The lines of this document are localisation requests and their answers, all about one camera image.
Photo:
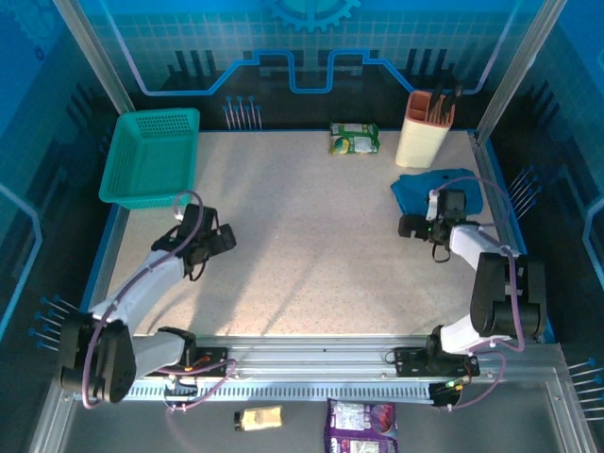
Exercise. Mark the blue t-shirt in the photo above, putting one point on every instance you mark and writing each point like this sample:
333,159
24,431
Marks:
415,189

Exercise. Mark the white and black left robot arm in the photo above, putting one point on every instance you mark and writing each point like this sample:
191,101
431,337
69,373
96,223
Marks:
146,278

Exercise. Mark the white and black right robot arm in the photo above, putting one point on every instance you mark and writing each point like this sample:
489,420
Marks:
467,238

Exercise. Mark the beige utensil holder orange rim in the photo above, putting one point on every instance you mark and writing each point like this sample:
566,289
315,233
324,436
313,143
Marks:
417,141

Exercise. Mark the green snack packet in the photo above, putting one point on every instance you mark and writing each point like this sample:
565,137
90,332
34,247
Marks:
354,138

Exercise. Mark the green plastic basket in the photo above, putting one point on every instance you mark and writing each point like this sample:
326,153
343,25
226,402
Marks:
151,156

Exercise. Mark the small black controller box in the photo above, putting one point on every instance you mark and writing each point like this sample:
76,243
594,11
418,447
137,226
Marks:
443,396

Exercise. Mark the yellow wrapped snack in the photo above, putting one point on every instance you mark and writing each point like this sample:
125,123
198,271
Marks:
259,418

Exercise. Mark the purple snack packet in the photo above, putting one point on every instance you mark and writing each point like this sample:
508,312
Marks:
361,427

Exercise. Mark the aluminium side rail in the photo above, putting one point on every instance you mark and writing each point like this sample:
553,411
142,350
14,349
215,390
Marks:
482,156

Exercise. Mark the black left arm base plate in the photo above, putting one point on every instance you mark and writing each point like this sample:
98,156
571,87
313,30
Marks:
217,354

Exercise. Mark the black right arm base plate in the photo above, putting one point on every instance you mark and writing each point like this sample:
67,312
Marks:
408,361

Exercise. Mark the aluminium rail beam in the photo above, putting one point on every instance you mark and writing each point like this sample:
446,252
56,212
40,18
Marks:
307,358

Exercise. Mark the aluminium frame post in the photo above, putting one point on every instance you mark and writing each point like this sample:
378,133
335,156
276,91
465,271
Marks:
94,56
514,66

